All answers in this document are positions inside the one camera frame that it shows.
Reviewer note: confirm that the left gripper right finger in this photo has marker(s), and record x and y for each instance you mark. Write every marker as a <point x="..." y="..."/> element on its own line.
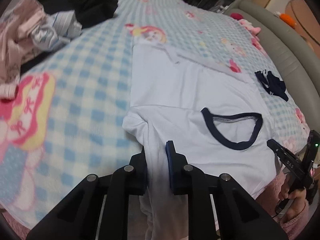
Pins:
<point x="218" y="207"/>

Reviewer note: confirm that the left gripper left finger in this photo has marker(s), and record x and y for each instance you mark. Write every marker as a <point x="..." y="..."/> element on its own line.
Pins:
<point x="98" y="207"/>

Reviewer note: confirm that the white t-shirt navy collar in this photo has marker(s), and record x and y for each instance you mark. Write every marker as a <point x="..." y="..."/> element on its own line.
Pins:
<point x="215" y="116"/>

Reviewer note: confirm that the person's right hand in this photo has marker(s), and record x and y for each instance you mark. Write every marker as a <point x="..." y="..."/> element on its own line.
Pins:
<point x="298" y="196"/>

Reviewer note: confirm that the navy blue garment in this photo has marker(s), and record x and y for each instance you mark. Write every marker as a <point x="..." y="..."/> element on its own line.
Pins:
<point x="272" y="84"/>

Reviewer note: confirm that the blue checkered cartoon blanket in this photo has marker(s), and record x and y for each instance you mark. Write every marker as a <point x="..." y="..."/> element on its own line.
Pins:
<point x="67" y="120"/>

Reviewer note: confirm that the pink plush toy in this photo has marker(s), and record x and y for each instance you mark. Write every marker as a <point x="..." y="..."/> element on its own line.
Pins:
<point x="245" y="23"/>

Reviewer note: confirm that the orange plush toy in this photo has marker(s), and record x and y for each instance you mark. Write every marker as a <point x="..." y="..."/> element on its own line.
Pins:
<point x="286" y="19"/>

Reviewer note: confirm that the pink crumpled garment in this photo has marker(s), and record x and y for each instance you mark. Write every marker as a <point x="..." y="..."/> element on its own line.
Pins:
<point x="17" y="46"/>

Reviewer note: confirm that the grey striped garment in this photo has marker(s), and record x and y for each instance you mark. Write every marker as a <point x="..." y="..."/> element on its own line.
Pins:
<point x="56" y="31"/>

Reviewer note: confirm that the black garment pile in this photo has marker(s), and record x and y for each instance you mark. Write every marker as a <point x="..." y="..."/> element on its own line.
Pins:
<point x="87" y="12"/>

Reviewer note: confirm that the grey padded bed frame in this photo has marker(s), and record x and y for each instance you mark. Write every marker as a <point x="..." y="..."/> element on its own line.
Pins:
<point x="295" y="61"/>

